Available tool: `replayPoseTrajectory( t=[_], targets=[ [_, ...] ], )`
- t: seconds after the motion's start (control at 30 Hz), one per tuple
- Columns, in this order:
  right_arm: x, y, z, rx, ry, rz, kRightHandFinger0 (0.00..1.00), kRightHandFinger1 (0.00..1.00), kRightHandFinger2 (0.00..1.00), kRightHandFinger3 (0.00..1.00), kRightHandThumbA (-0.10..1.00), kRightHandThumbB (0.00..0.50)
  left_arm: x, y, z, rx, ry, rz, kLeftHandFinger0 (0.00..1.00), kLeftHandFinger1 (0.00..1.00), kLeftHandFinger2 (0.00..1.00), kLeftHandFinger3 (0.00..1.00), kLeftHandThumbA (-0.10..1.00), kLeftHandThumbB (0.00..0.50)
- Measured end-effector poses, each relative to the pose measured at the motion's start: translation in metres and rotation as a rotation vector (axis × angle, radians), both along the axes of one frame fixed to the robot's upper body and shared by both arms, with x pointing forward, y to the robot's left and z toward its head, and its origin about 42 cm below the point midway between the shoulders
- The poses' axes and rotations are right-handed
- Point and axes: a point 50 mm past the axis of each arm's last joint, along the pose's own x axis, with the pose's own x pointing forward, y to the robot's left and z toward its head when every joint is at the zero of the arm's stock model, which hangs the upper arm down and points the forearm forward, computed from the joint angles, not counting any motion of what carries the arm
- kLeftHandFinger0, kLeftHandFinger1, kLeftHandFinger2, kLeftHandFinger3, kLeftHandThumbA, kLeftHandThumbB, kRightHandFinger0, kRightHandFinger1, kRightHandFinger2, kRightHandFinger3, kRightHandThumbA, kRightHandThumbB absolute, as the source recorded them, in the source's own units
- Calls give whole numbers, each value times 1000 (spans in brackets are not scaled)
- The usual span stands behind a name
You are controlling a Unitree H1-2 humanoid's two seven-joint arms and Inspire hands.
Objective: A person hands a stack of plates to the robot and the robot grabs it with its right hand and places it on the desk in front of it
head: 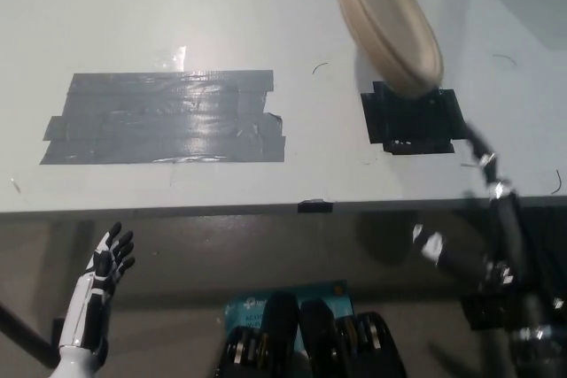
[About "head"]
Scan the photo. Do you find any small black tape strip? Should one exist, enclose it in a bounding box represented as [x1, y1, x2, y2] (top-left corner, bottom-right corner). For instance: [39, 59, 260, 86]
[298, 197, 335, 214]

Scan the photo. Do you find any black tape patch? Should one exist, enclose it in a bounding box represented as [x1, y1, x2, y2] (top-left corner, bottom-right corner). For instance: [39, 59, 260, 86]
[360, 81, 471, 156]

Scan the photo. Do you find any black table leg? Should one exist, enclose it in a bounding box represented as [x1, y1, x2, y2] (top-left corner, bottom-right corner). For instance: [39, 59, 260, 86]
[0, 300, 61, 369]

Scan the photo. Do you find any grey duct tape patch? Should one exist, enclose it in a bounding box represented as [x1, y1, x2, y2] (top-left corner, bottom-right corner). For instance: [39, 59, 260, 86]
[38, 69, 287, 166]

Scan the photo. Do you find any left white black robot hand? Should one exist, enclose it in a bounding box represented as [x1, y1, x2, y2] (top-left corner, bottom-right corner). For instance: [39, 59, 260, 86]
[59, 221, 136, 349]

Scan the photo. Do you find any beige paper plate stack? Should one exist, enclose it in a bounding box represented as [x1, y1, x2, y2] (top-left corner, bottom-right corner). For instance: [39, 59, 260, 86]
[330, 0, 446, 98]

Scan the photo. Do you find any black floor bracket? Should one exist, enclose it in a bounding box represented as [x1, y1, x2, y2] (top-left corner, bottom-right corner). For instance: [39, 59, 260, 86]
[51, 316, 68, 346]
[462, 292, 520, 331]

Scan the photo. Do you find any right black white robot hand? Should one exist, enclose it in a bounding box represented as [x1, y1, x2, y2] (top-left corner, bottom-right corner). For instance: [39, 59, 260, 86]
[411, 120, 538, 306]

